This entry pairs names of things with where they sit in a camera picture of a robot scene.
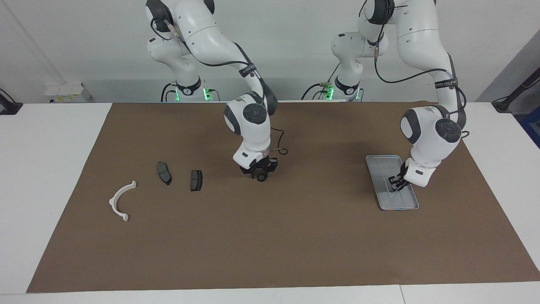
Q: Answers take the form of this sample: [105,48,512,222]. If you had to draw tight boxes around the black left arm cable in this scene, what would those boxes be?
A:
[359,0,468,140]

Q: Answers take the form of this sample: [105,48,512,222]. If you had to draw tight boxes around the black angled stand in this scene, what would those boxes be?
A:
[491,67,540,114]

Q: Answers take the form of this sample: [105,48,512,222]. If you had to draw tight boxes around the brown table mat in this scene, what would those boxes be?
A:
[26,100,540,293]

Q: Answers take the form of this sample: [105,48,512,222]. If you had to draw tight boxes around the white semicircular bracket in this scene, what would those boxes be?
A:
[108,180,138,223]

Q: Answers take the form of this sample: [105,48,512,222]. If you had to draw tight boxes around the black table clamp mount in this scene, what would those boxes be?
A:
[0,88,23,115]

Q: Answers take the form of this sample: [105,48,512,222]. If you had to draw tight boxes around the tapered dark brake pad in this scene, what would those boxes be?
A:
[157,161,173,186]

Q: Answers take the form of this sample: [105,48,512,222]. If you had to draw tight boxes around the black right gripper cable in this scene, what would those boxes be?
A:
[167,17,290,157]

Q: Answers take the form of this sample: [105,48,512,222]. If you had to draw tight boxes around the silver metal tray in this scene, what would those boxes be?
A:
[365,155,420,211]

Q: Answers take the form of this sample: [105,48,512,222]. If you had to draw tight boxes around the blue crate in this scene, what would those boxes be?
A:
[520,106,540,149]

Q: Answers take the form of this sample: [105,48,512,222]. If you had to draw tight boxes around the white wall socket box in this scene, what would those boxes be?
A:
[44,82,92,104]

